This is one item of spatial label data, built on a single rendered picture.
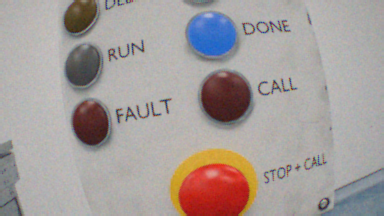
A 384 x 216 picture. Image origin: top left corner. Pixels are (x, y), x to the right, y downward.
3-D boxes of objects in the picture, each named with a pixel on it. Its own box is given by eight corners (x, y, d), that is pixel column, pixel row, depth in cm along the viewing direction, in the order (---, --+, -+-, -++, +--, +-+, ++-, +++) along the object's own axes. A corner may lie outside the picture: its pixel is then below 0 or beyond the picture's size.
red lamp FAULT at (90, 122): (112, 143, 40) (103, 95, 40) (76, 148, 40) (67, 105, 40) (114, 142, 41) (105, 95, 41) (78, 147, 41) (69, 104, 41)
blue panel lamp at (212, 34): (242, 52, 39) (230, 9, 39) (192, 60, 40) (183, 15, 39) (241, 52, 40) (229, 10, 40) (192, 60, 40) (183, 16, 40)
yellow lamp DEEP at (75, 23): (97, 25, 40) (96, -10, 39) (62, 38, 40) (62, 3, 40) (99, 26, 40) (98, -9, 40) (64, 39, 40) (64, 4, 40)
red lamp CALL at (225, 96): (255, 117, 40) (245, 67, 39) (205, 128, 40) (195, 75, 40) (254, 116, 40) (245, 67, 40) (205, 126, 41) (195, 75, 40)
